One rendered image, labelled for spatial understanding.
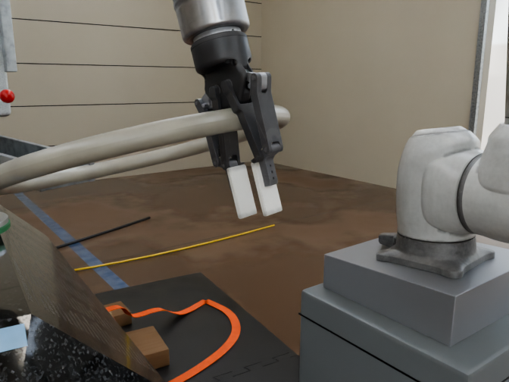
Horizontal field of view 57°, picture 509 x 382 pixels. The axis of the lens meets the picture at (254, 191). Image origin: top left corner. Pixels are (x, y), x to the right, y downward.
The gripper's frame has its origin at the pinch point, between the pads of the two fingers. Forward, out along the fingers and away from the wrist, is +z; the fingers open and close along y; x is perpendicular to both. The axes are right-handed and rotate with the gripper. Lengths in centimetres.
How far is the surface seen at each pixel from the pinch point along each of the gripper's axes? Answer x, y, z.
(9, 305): 22, 45, 11
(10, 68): 3, 73, -39
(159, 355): -50, 145, 70
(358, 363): -28, 14, 40
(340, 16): -493, 319, -161
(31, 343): 22.0, 37.9, 16.7
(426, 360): -26.9, -2.3, 36.0
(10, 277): 18, 58, 7
